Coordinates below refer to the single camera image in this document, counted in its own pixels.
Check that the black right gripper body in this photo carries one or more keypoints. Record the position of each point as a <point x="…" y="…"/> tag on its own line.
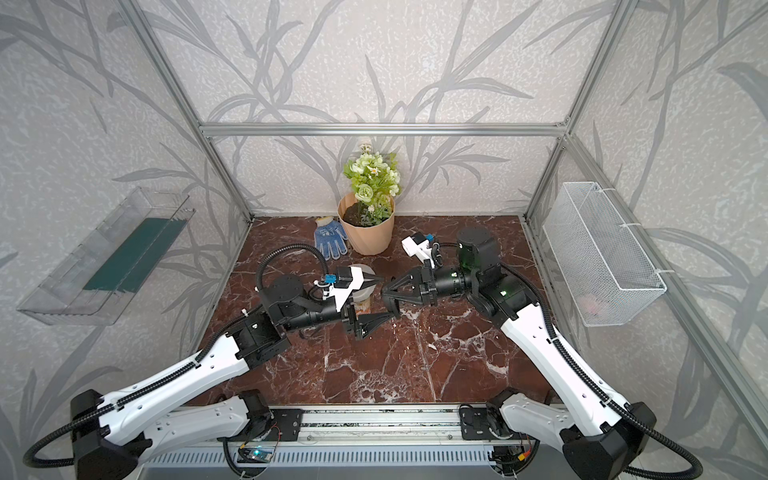
<point x="427" y="281"/>

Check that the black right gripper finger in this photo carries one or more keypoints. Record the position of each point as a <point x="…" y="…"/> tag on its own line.
<point x="394" y="300"/>
<point x="406" y="284"/>

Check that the printed paper milk tea cup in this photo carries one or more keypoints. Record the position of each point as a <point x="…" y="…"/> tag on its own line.
<point x="363" y="306"/>

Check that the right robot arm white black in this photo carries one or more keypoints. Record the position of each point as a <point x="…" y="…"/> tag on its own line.
<point x="595" y="440"/>

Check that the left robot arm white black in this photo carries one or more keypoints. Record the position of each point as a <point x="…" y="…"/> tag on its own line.
<point x="150" y="418"/>

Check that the beige plastic flower pot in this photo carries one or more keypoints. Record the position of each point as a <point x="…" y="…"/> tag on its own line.
<point x="365" y="240"/>

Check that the blue dotted work glove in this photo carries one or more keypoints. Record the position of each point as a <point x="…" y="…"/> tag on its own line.
<point x="330" y="238"/>

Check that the green white artificial flowers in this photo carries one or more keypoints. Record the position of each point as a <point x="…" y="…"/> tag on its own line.
<point x="375" y="182"/>

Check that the pink object in basket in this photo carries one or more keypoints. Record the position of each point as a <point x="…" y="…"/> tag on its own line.
<point x="591" y="305"/>

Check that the small green circuit board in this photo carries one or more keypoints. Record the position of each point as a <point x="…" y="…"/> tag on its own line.
<point x="255" y="454"/>

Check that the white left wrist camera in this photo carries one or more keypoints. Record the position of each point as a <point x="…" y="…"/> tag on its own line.
<point x="340" y="286"/>

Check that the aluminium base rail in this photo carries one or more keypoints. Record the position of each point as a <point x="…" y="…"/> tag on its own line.
<point x="390" y="435"/>

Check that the white wire mesh basket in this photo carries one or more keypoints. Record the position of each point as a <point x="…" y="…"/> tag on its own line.
<point x="599" y="254"/>

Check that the clear plastic wall shelf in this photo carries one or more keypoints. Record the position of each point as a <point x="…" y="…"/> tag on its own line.
<point x="61" y="299"/>

